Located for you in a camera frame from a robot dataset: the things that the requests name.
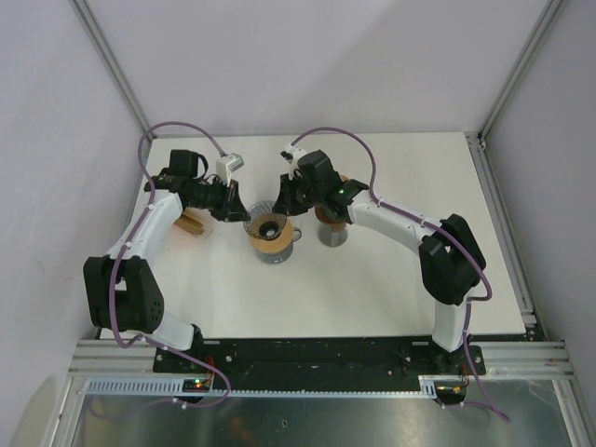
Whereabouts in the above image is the dark brown wooden ring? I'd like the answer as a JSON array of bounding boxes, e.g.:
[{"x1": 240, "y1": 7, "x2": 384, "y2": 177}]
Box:
[{"x1": 314, "y1": 207, "x2": 348, "y2": 229}]

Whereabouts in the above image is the grey glass dripper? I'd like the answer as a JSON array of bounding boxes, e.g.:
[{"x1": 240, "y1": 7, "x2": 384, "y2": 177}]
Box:
[{"x1": 243, "y1": 200, "x2": 288, "y2": 240}]

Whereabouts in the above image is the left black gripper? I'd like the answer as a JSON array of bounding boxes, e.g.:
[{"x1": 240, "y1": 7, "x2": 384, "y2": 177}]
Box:
[{"x1": 188, "y1": 176, "x2": 251, "y2": 224}]

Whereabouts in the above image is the purple cable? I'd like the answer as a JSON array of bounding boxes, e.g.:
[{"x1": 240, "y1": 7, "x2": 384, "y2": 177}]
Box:
[
  {"x1": 88, "y1": 121, "x2": 233, "y2": 418},
  {"x1": 291, "y1": 126, "x2": 511, "y2": 424}
]

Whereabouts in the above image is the grey cable duct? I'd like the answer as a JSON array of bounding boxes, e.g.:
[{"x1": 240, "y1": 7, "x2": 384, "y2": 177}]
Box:
[{"x1": 86, "y1": 377, "x2": 437, "y2": 399}]

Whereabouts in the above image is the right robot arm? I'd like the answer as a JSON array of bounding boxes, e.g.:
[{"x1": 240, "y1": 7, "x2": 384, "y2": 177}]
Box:
[{"x1": 274, "y1": 144, "x2": 486, "y2": 373}]

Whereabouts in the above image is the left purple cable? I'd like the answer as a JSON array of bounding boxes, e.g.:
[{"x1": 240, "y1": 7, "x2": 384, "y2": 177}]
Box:
[{"x1": 88, "y1": 121, "x2": 233, "y2": 418}]

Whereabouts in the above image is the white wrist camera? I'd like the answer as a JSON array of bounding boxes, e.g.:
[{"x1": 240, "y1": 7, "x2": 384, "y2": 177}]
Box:
[
  {"x1": 215, "y1": 153, "x2": 244, "y2": 186},
  {"x1": 280, "y1": 143, "x2": 307, "y2": 180}
]

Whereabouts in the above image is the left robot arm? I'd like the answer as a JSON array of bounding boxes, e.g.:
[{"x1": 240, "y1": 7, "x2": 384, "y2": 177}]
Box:
[{"x1": 83, "y1": 149, "x2": 249, "y2": 373}]

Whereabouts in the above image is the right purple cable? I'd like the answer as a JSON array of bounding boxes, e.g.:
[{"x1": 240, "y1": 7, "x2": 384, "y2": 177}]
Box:
[{"x1": 291, "y1": 126, "x2": 511, "y2": 424}]

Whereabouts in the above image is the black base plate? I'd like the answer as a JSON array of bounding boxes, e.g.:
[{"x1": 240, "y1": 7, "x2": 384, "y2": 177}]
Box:
[{"x1": 153, "y1": 324, "x2": 489, "y2": 391}]

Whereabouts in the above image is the light wooden ring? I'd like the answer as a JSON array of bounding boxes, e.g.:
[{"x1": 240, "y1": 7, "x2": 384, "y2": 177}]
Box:
[{"x1": 250, "y1": 223, "x2": 295, "y2": 255}]

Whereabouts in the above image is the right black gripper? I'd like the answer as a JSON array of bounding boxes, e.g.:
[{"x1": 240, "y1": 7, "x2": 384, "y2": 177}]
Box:
[{"x1": 274, "y1": 172, "x2": 324, "y2": 217}]

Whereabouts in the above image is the clear glass pitcher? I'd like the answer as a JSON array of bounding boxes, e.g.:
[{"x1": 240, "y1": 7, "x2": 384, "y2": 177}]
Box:
[{"x1": 251, "y1": 227, "x2": 302, "y2": 264}]

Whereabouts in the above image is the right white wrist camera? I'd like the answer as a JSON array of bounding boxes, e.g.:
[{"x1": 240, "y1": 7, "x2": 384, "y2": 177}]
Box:
[{"x1": 280, "y1": 143, "x2": 307, "y2": 180}]

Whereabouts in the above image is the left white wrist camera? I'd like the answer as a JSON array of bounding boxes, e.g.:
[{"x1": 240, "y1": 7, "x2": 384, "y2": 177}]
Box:
[{"x1": 215, "y1": 153, "x2": 244, "y2": 186}]

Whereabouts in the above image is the coffee filter pack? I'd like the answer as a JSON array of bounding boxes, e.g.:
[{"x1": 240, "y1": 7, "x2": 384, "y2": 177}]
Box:
[{"x1": 174, "y1": 209, "x2": 210, "y2": 237}]

